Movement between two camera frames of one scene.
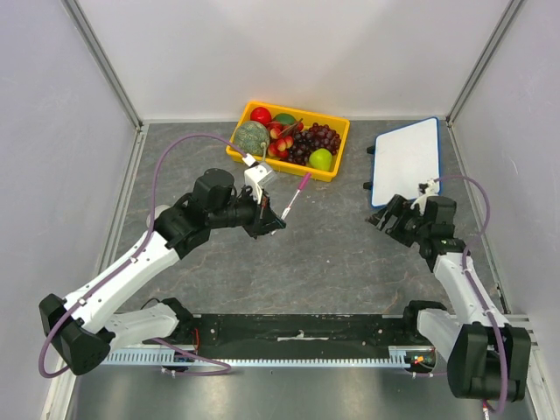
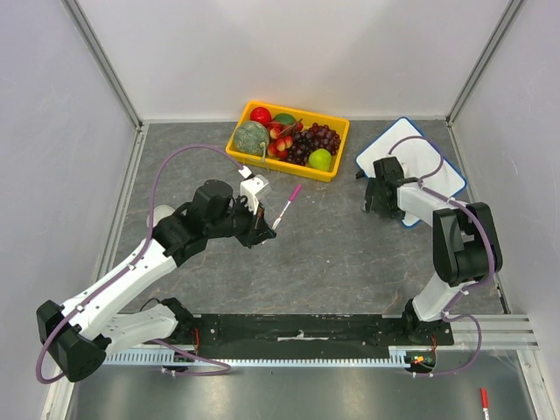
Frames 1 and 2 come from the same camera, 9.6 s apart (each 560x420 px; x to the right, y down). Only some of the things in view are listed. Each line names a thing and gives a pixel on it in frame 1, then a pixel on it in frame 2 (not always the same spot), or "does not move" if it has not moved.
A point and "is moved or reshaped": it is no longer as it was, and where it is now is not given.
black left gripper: (266, 220) → (255, 236)
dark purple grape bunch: (317, 136) does not move
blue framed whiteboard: (403, 158) is moved or reshaped
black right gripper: (397, 218) → (379, 198)
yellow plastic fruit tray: (340, 124) does not move
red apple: (261, 115) does not move
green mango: (285, 119) does not move
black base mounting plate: (308, 335) does not move
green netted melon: (253, 137) does not move
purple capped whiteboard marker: (302, 186) is moved or reshaped
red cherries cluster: (282, 137) does not move
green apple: (321, 158) does not move
